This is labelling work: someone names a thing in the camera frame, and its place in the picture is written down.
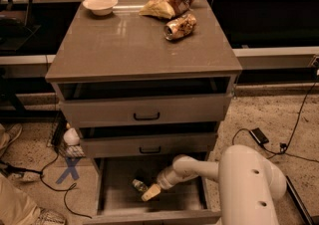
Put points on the black power adapter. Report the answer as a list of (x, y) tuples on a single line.
[(259, 136)]

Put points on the top drawer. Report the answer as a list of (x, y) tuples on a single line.
[(148, 102)]

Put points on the crushed brown soda can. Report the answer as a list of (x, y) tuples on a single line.
[(179, 27)]

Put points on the white bowl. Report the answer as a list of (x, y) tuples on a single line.
[(100, 7)]

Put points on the grey drawer cabinet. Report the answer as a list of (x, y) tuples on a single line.
[(127, 46)]

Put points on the drawer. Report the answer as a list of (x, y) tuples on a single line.
[(148, 139), (148, 102), (119, 203)]

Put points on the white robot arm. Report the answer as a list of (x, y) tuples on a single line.
[(248, 184)]

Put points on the bottom drawer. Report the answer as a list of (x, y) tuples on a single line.
[(119, 203)]

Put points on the black chair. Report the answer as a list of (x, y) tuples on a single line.
[(16, 26)]

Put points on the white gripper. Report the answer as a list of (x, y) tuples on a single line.
[(164, 179)]

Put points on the middle drawer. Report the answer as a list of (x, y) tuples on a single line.
[(148, 139)]

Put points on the green soda can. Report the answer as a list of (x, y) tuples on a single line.
[(139, 186)]

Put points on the person leg beige trousers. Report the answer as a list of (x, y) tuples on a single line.
[(16, 206)]

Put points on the person shoe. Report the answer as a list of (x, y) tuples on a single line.
[(9, 135)]

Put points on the black bar on floor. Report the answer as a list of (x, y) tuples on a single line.
[(307, 218)]

